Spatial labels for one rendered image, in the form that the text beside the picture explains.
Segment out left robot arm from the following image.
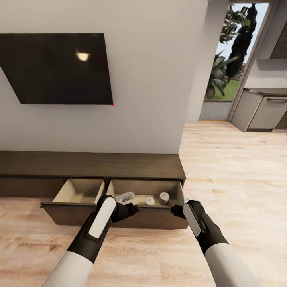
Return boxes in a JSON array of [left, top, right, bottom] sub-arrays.
[[41, 192, 139, 287]]

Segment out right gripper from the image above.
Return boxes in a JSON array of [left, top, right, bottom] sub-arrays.
[[171, 205, 186, 219]]

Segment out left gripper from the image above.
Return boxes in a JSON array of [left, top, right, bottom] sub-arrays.
[[111, 203, 139, 223]]

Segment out pillar candle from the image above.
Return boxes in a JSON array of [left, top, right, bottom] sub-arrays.
[[159, 192, 169, 206], [145, 197, 155, 205]]

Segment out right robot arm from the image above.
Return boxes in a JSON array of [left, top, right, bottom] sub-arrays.
[[171, 197, 264, 287]]

